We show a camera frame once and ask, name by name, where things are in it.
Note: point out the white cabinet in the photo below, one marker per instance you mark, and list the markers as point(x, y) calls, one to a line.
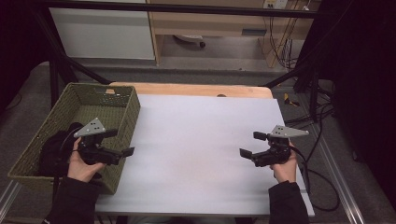
point(102, 34)

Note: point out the long aluminium rail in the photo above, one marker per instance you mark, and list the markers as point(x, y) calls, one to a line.
point(337, 174)

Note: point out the black slanted frame brace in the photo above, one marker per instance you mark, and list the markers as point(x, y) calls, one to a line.
point(286, 77)

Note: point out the narrow black curtain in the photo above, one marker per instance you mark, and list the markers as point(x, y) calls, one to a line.
point(18, 46)

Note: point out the large black curtain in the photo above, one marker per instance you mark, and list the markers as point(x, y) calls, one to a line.
point(361, 77)

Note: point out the white table sheet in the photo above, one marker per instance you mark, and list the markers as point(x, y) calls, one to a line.
point(193, 149)

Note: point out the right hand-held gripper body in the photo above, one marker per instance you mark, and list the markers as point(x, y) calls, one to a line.
point(275, 152)

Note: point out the black frame crossbar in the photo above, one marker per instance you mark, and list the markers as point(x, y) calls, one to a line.
point(186, 8)

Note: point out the white chair base with caster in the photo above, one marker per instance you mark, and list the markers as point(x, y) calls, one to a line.
point(190, 38)

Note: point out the short aluminium rail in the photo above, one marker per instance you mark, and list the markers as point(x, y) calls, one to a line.
point(9, 196)

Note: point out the black frame post with brace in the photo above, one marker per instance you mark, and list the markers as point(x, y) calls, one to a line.
point(53, 81)

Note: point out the yellow and black tool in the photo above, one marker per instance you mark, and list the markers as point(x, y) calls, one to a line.
point(289, 100)

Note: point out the person's left hand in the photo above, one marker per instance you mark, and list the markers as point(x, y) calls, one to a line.
point(81, 169)

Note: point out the white power strip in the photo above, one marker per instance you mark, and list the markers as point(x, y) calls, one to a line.
point(275, 3)

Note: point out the wooden table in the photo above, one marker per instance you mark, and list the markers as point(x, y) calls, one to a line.
point(186, 90)

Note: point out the person's right hand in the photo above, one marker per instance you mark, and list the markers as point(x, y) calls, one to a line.
point(288, 171)

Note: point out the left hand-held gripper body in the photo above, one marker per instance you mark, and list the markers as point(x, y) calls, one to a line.
point(93, 154)

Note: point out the dark cloth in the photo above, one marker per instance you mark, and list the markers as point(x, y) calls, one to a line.
point(53, 152)

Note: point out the light wooden desk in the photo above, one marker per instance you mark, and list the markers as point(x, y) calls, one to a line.
point(211, 23)

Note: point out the green woven basket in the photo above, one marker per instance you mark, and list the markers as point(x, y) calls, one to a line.
point(120, 109)

